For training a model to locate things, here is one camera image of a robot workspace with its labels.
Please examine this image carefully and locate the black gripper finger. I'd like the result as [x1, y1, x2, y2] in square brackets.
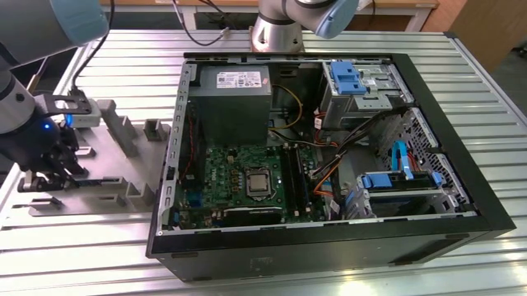
[57, 153, 89, 186]
[18, 171, 69, 192]

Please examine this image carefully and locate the green RAM stick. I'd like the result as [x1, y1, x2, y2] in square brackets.
[293, 144, 313, 213]
[72, 178, 124, 187]

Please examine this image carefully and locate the grey parts rack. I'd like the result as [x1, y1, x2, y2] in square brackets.
[26, 99, 172, 216]

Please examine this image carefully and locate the green Dell motherboard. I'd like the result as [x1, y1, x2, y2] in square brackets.
[178, 143, 329, 231]

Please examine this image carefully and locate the grey power supply unit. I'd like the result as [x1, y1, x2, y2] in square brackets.
[186, 63, 274, 146]

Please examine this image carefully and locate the silver CPU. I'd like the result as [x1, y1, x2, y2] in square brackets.
[246, 174, 270, 191]

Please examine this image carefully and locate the black graphics card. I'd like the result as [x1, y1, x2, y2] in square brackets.
[221, 206, 285, 228]

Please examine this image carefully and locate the black open PC case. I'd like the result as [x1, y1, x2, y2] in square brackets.
[145, 52, 517, 283]

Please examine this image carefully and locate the blue plastic drive carrier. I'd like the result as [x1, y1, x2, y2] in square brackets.
[328, 61, 369, 95]

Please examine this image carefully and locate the hard disk in blue carrier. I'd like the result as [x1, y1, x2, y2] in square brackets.
[360, 171, 444, 194]

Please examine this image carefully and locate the metal drive cage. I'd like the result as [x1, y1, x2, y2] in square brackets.
[320, 60, 414, 130]

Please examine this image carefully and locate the metal disk bay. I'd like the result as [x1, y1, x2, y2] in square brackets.
[342, 171, 478, 221]

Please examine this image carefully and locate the brown wooden panel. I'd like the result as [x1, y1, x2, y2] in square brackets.
[418, 0, 457, 31]

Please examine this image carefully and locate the wooden cabinet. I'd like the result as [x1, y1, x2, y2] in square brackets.
[446, 0, 527, 75]

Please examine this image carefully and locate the black camera bracket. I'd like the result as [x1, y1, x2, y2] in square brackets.
[34, 94, 92, 117]

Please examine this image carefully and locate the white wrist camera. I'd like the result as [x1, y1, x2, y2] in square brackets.
[64, 100, 102, 128]

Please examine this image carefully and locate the black camera cable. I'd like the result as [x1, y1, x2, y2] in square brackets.
[69, 29, 110, 96]

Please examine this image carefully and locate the thin red wire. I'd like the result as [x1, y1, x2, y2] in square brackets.
[180, 118, 197, 178]

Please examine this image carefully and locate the cable with pale connector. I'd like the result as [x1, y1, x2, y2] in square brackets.
[170, 0, 229, 47]

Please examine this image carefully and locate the yellow wire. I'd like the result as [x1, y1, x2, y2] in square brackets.
[270, 84, 304, 129]

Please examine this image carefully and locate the orange wire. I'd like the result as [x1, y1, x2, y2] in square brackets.
[312, 166, 342, 197]

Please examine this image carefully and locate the red wires white connector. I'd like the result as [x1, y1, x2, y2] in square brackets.
[310, 106, 338, 147]

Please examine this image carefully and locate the black cable bundle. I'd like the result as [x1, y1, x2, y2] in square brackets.
[310, 106, 408, 179]

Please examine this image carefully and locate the blue SATA cable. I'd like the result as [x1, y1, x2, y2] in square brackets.
[390, 140, 414, 181]

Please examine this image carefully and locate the white frame desk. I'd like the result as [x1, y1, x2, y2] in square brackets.
[100, 0, 440, 31]

